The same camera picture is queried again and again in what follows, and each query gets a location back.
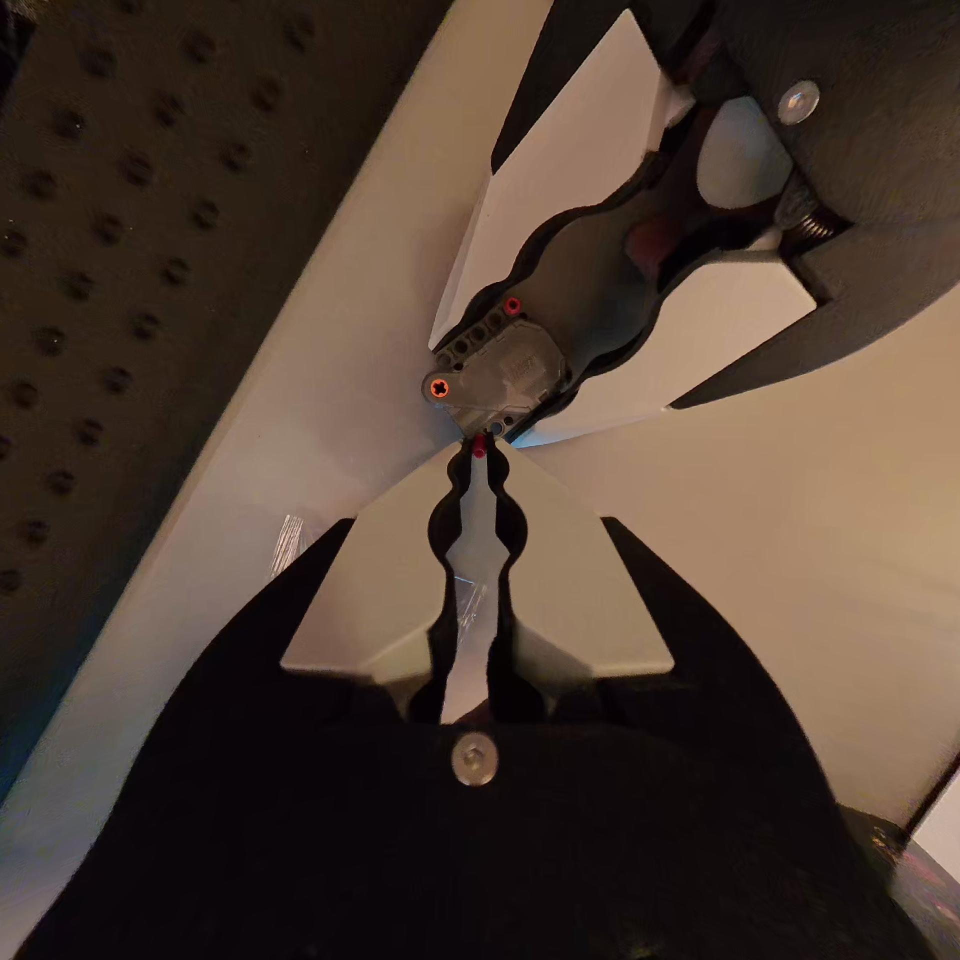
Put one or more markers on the grey desk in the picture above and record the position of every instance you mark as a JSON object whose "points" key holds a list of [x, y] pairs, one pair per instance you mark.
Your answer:
{"points": [[750, 562]]}

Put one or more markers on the clear bag of small pins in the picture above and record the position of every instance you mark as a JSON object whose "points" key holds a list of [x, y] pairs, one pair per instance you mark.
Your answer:
{"points": [[291, 544]]}

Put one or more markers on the dark perforated mat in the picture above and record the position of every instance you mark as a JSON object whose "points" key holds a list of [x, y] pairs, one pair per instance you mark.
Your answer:
{"points": [[150, 225]]}

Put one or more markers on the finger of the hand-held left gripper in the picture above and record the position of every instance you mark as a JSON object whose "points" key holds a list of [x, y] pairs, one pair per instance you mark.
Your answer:
{"points": [[720, 330], [570, 135]]}

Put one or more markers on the toy truck set box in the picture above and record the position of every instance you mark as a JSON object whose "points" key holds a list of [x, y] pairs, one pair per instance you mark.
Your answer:
{"points": [[915, 885]]}

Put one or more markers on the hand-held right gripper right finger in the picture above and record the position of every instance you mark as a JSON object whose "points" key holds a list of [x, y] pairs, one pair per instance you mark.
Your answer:
{"points": [[585, 600]]}

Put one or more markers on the grey toy motor block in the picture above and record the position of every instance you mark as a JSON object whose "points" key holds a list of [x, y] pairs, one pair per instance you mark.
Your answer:
{"points": [[510, 375]]}

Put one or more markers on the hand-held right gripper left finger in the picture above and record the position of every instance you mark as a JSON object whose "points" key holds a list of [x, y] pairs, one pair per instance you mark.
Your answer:
{"points": [[360, 600]]}

